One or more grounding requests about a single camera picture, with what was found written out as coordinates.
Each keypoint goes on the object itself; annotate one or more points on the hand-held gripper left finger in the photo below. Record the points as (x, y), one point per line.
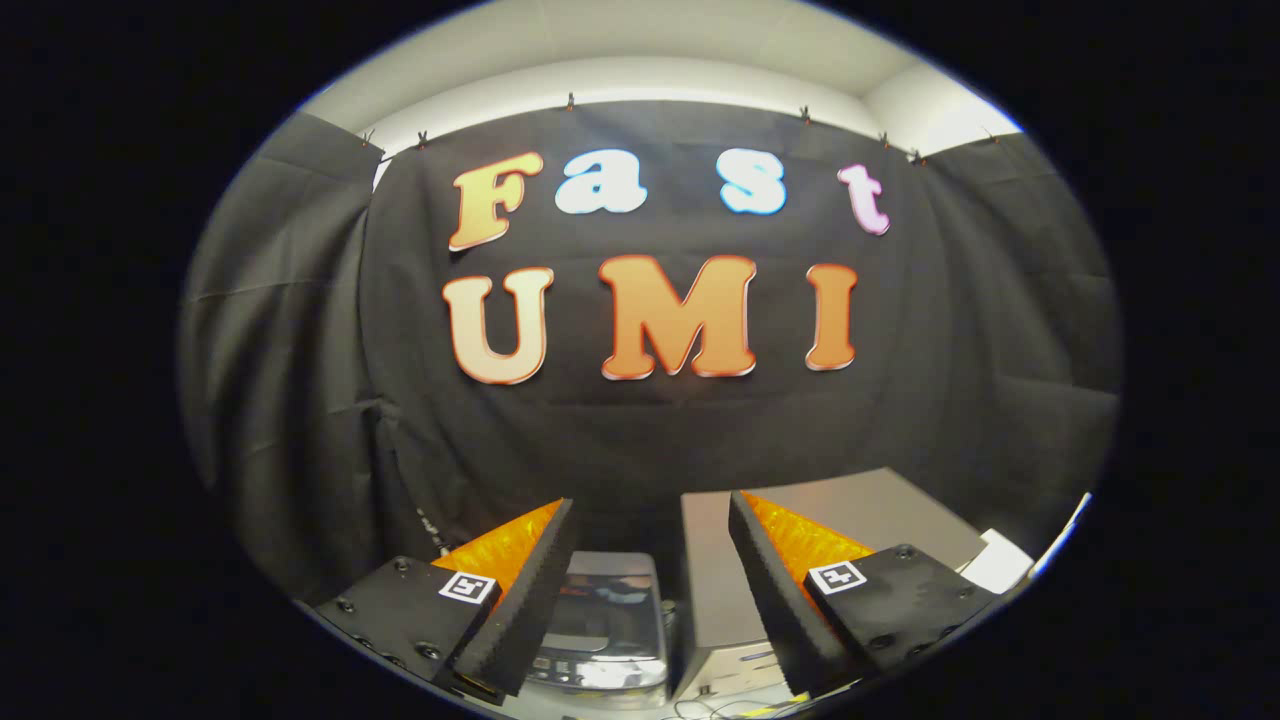
(520, 600)

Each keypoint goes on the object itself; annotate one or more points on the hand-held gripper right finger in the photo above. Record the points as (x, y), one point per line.
(775, 600)

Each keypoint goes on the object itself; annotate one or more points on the grey washing machine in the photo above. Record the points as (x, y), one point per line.
(600, 676)

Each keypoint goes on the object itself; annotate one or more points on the grey cabinet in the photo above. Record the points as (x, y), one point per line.
(860, 505)

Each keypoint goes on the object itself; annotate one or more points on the white flat box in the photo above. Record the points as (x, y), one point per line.
(1000, 560)

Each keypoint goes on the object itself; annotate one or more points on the black backdrop cloth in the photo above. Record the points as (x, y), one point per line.
(950, 400)

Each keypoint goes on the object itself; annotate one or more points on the white plastic strip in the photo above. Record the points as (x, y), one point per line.
(1065, 530)

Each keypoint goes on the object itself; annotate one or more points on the row of backdrop clips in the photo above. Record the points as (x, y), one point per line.
(570, 101)

